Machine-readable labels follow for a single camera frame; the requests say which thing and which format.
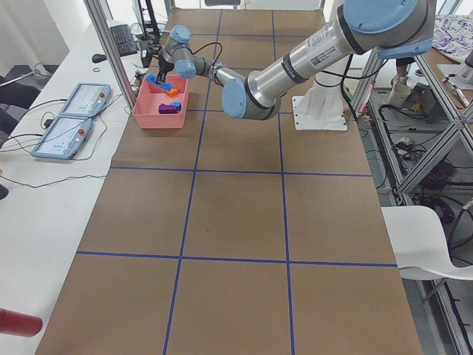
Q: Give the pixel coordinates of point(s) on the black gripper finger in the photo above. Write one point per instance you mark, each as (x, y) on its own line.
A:
(161, 76)

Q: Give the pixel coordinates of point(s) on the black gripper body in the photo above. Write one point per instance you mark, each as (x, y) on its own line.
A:
(163, 69)

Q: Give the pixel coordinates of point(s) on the long blue toy block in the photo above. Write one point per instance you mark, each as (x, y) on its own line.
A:
(154, 80)

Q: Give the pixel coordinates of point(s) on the orange sloped toy block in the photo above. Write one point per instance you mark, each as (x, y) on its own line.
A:
(172, 92)

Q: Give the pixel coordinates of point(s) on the small blue toy block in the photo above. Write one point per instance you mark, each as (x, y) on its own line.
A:
(177, 104)

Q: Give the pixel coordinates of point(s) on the purple sloped toy block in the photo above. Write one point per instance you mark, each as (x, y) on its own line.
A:
(167, 109)

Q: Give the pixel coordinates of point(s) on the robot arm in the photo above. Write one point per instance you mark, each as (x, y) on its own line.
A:
(396, 29)

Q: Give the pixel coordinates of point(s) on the pink plastic box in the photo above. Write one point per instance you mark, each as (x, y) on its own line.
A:
(150, 97)

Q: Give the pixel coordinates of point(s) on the black keyboard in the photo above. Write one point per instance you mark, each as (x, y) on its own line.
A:
(123, 39)

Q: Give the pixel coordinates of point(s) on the black computer mouse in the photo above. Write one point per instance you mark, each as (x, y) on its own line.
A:
(98, 58)

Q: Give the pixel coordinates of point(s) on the teach pendant far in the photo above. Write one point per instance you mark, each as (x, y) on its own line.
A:
(86, 100)

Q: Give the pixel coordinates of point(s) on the teach pendant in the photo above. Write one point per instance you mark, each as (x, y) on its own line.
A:
(86, 100)
(63, 138)

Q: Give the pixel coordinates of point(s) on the teach pendant near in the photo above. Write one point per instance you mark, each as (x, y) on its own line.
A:
(63, 138)

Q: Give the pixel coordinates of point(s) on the red cylinder bottle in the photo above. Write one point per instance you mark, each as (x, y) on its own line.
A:
(19, 324)

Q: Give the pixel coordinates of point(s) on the white chair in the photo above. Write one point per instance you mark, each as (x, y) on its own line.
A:
(419, 244)

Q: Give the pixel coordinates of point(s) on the aluminium frame post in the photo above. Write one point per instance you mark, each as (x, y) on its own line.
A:
(99, 22)

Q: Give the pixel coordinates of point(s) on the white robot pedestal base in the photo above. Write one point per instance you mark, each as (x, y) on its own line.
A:
(322, 108)

